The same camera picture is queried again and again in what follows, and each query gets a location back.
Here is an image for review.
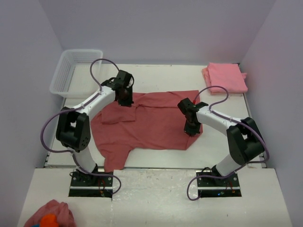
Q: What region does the folded peach t shirt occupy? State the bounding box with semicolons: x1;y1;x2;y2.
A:
202;67;248;95

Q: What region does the orange blue toy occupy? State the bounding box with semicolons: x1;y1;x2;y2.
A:
39;214;59;227

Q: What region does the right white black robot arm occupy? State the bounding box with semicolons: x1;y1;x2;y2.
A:
178;98;265;179

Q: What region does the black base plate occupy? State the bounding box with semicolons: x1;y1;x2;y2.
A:
68;170;113;198
196;173;242;198

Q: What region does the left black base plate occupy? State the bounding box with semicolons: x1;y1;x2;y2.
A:
68;170;113;198

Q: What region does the folded pink t shirt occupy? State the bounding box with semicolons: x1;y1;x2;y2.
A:
202;63;248;95

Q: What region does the white plastic basket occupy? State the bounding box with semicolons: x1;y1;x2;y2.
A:
49;49;103;99

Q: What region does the crumpled red cloth pile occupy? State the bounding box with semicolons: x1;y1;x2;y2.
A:
24;200;77;227

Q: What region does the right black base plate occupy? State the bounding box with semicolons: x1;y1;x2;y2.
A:
196;173;242;198

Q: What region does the red polo t shirt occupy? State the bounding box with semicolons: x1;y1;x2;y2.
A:
90;90;199;172

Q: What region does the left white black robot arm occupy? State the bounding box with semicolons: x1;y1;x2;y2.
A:
56;70;134;175

